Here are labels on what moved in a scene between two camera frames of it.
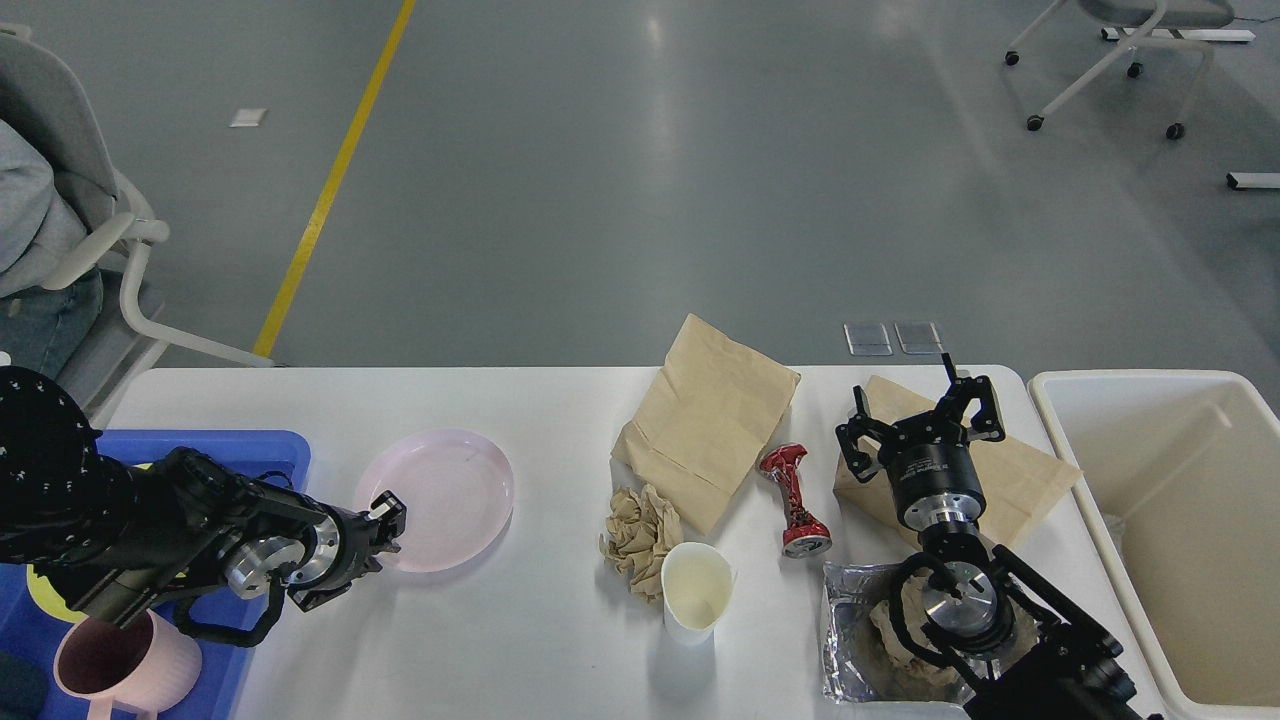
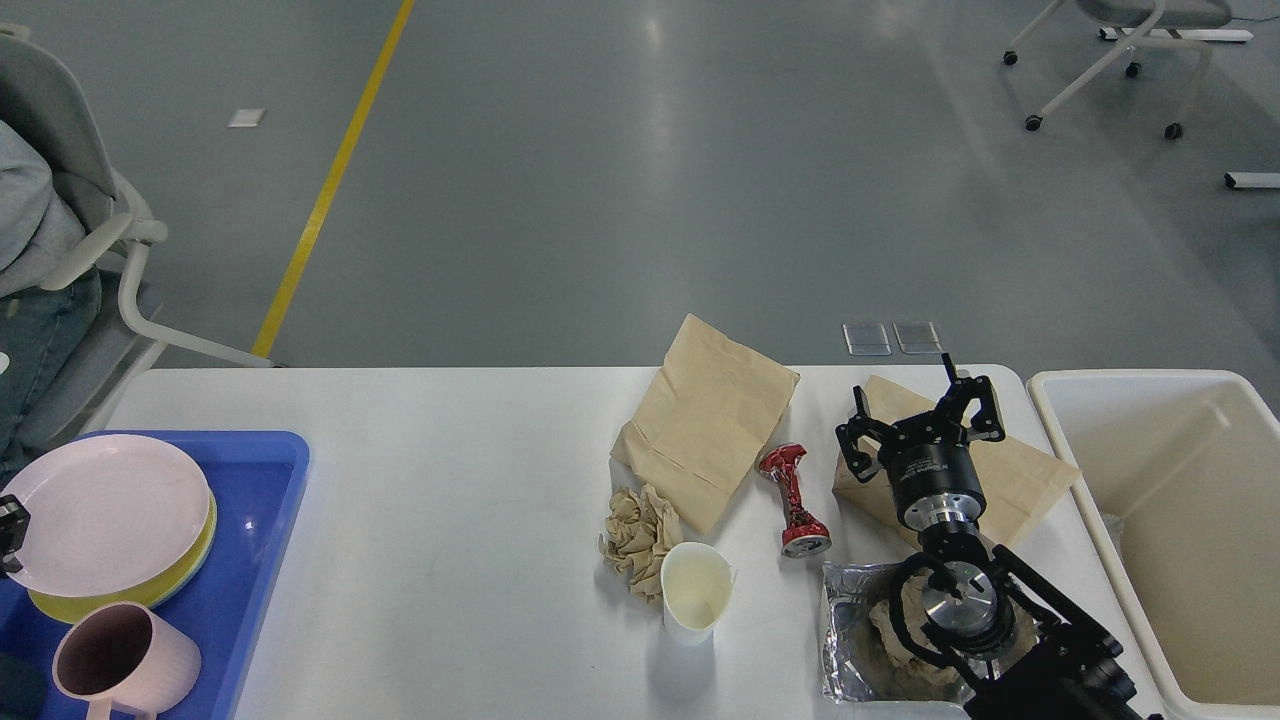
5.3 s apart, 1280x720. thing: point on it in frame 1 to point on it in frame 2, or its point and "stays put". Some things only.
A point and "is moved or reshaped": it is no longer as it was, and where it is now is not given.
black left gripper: x=336 y=546 to x=14 y=525
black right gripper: x=933 y=477 stays put
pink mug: x=148 y=666 stays put
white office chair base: x=1151 y=15 stays put
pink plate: x=458 y=491 is moved or reshaped
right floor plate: x=918 y=337 stays put
